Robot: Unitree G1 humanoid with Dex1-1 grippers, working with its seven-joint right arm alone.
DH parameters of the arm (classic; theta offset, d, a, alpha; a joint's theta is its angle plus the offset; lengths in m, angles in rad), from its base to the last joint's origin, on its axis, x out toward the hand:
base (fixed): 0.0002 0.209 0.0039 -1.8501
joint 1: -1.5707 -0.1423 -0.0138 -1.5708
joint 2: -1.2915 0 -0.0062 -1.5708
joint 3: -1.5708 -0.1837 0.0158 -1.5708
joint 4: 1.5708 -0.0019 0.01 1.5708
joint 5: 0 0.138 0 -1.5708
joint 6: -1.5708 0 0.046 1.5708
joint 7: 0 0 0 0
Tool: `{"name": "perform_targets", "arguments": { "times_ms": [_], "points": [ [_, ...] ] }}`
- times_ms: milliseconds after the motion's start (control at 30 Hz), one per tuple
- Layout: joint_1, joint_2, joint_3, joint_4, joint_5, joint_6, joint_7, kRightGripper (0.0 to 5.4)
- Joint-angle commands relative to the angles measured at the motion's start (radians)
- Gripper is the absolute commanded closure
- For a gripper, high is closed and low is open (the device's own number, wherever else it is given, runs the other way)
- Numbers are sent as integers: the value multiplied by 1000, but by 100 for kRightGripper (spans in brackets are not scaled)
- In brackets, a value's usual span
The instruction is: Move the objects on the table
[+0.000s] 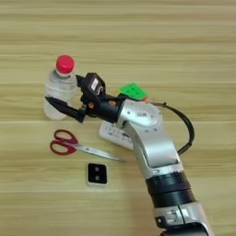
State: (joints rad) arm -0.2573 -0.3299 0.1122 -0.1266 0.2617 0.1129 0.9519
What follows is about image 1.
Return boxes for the small black box white label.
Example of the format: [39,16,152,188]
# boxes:
[80,72,107,104]

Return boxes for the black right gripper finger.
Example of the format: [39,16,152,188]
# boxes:
[44,95,85,124]
[75,74,87,89]

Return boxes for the clear bottle red cap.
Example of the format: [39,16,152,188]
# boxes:
[42,54,78,121]

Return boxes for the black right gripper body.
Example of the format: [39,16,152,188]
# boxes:
[75,91,127,124]

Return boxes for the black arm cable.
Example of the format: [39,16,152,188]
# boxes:
[150,101,195,156]

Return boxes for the red-handled scissors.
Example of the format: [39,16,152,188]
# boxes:
[49,128,127,163]

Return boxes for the white remote control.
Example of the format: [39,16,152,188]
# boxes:
[98,119,136,151]

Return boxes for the colourful puzzle cube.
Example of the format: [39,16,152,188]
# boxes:
[118,82,150,103]

